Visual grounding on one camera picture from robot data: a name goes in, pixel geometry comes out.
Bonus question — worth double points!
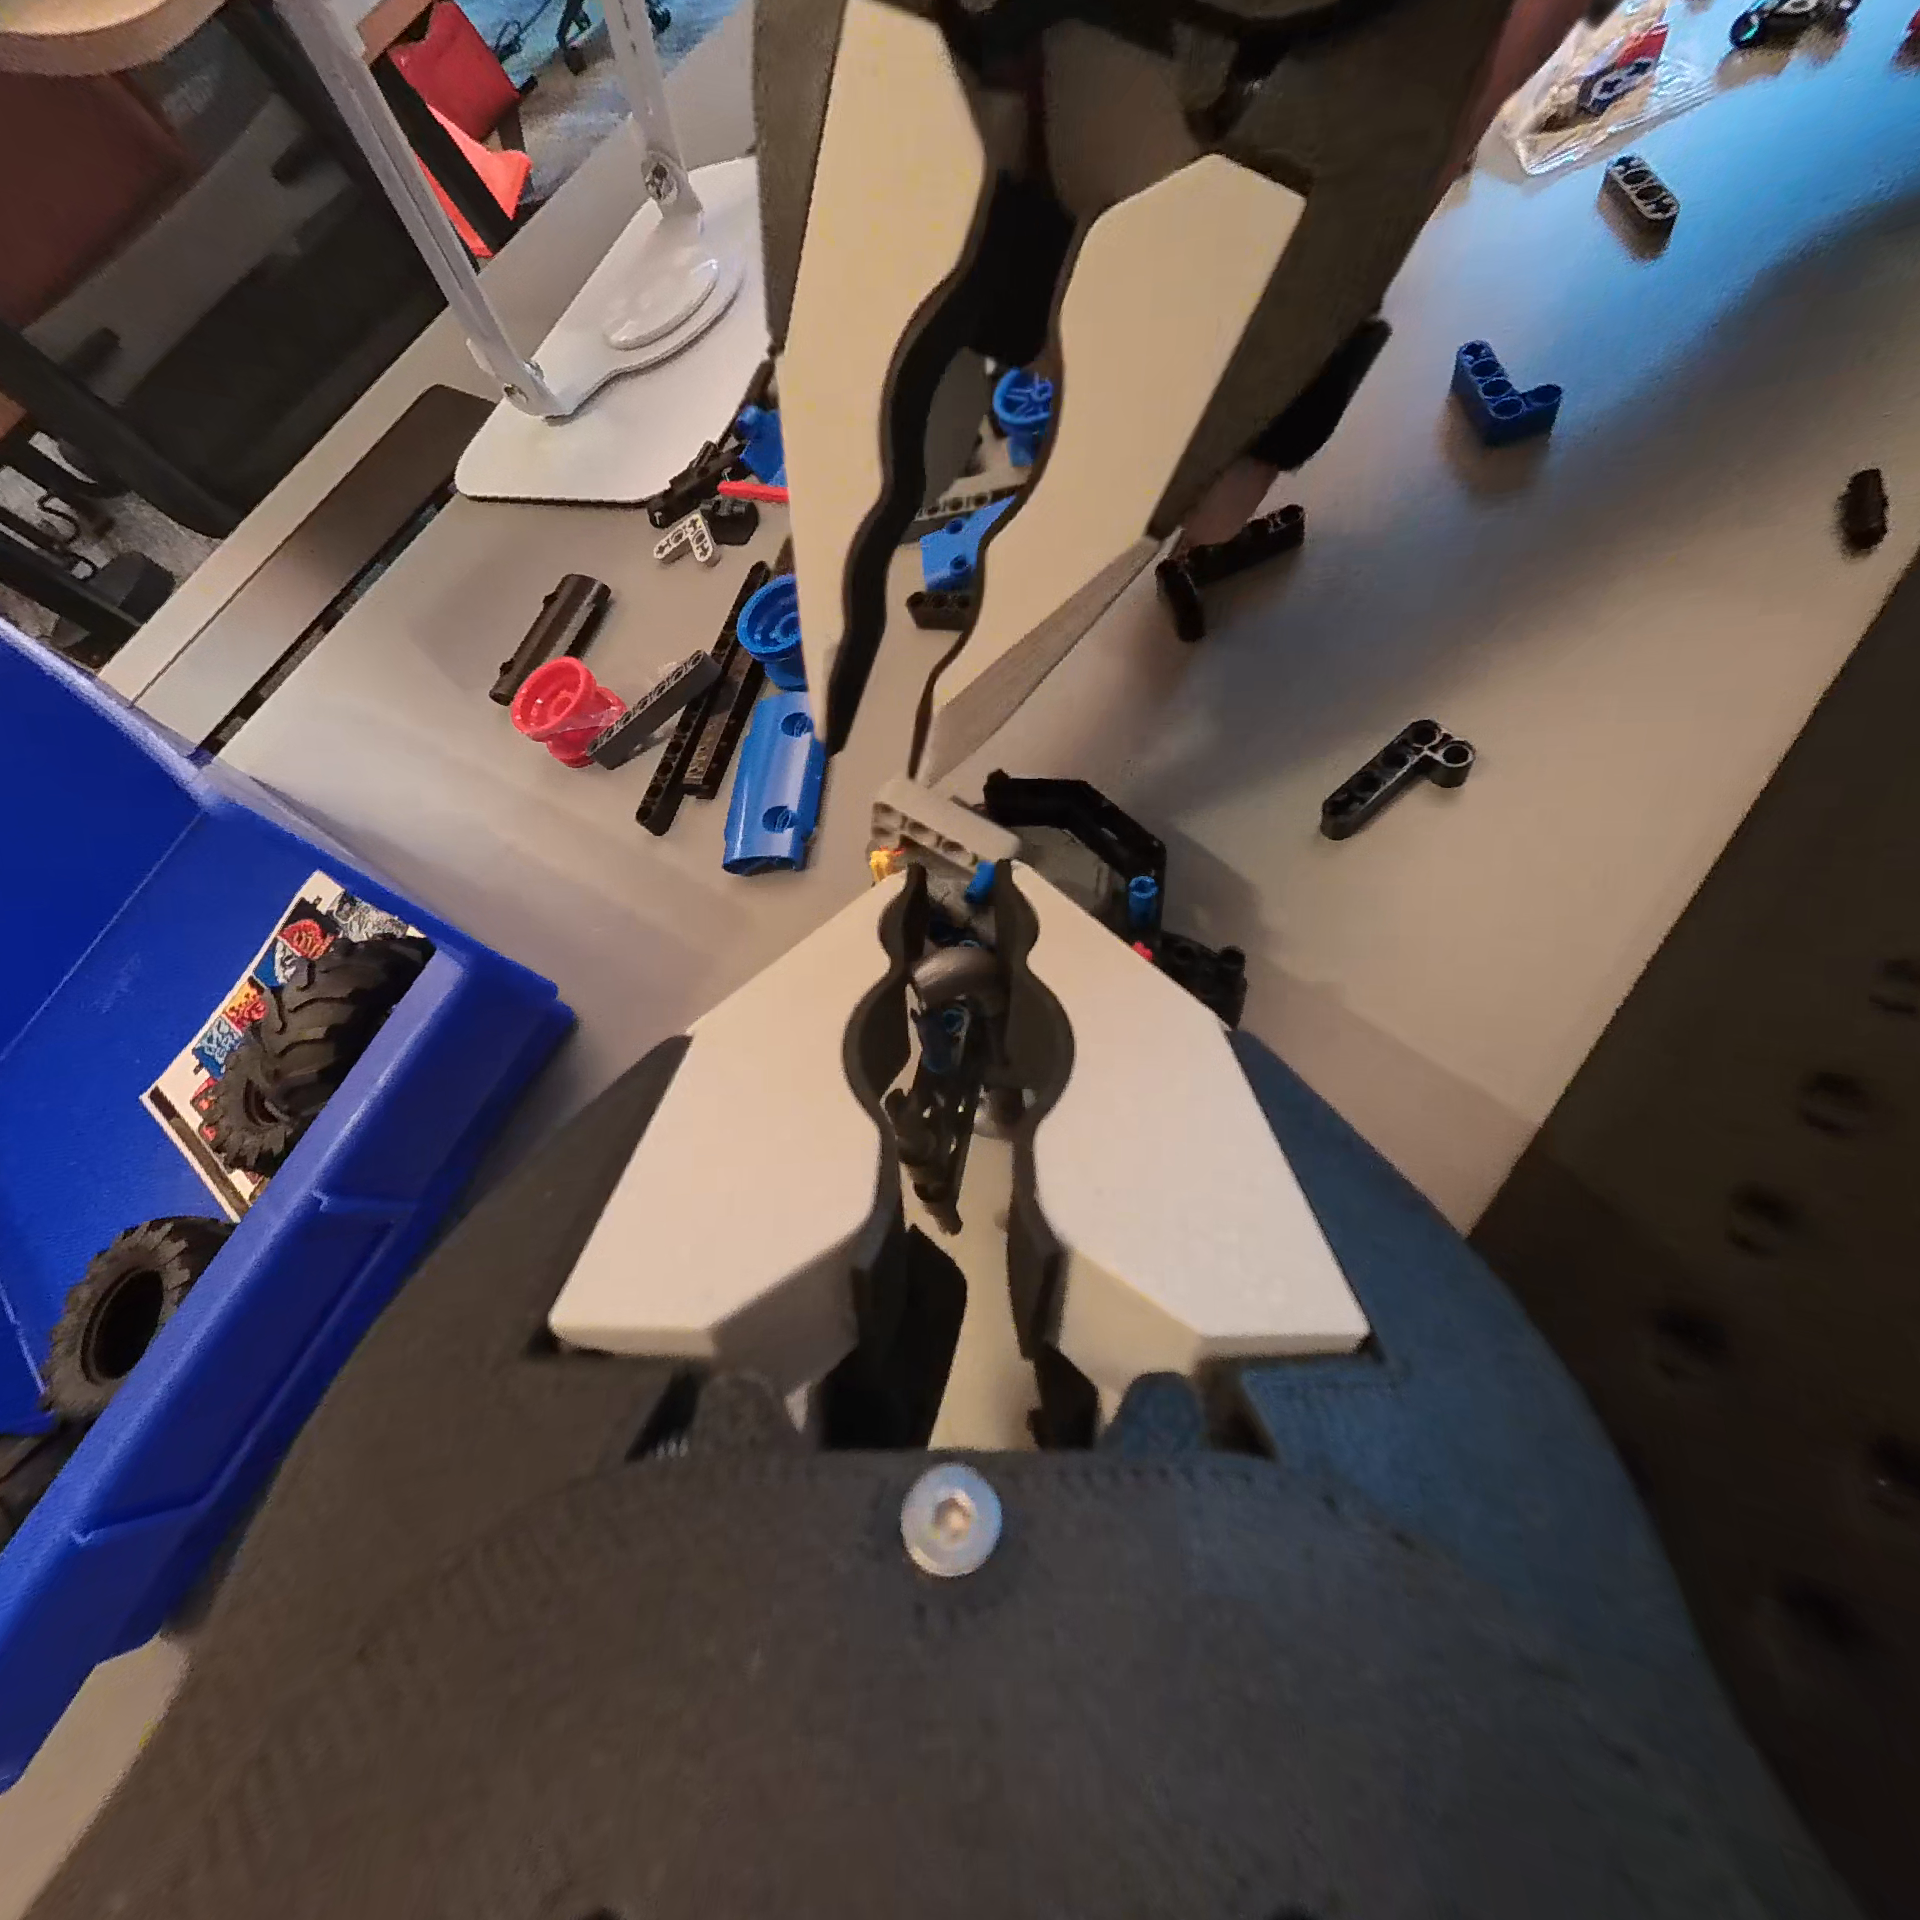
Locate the blue flat panel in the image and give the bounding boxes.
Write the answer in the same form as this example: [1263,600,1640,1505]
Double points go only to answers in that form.
[718,688,829,879]
[916,501,1017,596]

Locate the red wheel rim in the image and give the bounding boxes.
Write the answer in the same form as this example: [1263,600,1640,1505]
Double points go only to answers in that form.
[508,655,630,766]

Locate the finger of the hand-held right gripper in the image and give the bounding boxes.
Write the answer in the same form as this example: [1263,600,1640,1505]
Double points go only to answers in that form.
[916,149,1308,786]
[772,0,1002,751]

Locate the small clear plastic bag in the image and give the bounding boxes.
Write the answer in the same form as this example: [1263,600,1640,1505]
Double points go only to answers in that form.
[1504,0,1675,175]

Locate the grey desk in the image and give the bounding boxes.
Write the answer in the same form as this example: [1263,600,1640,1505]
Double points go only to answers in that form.
[92,0,1920,1803]

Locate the black cylindrical panel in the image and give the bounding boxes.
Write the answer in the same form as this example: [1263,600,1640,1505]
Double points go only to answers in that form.
[491,572,612,710]

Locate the black rubber tyres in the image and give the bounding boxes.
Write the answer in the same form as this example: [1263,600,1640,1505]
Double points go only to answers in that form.
[139,869,437,1219]

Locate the black large L beam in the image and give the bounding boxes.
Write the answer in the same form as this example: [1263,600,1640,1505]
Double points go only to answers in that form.
[1151,503,1308,643]

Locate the book stand with white base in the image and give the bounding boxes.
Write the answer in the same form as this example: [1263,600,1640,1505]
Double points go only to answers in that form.
[274,0,778,505]

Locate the blue tagged plastic bin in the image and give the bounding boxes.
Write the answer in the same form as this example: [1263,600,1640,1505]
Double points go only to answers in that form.
[0,620,582,1796]

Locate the blue small L beam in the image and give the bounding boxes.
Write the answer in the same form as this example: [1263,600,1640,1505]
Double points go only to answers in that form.
[1451,338,1567,449]

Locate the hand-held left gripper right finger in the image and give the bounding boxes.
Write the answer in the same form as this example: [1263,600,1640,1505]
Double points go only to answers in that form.
[998,869,1370,1377]

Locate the person's right hand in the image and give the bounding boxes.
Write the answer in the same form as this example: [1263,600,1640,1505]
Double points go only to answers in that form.
[1183,459,1286,558]

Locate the black small L beam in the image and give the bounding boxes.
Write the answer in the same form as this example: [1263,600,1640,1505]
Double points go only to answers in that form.
[1320,717,1478,841]

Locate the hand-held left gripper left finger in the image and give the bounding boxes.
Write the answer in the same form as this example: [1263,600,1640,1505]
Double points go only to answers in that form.
[547,869,929,1371]

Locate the black toy chassis assembly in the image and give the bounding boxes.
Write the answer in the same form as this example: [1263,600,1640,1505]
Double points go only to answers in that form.
[864,772,1251,1240]

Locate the black rubber tire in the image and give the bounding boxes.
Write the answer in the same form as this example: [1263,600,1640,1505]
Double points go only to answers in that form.
[0,1425,80,1534]
[191,937,437,1171]
[39,1216,235,1420]

